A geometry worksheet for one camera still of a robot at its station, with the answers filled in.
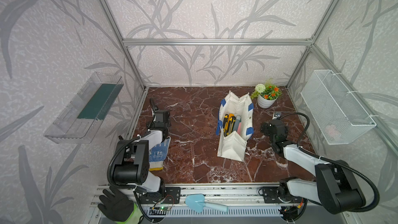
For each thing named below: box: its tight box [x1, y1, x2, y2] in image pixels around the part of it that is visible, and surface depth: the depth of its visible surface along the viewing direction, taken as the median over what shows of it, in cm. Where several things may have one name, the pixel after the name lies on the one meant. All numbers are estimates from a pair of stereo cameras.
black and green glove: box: [97, 186, 138, 224], surface depth 71 cm
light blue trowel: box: [185, 193, 229, 214], surface depth 72 cm
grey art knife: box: [233, 115, 241, 132], surface depth 99 cm
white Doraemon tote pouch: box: [215, 90, 254, 163], surface depth 85 cm
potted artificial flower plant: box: [250, 82, 283, 109], surface depth 101 cm
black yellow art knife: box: [222, 114, 229, 137], surface depth 98 cm
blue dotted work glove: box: [148, 136, 172, 172], surface depth 88 cm
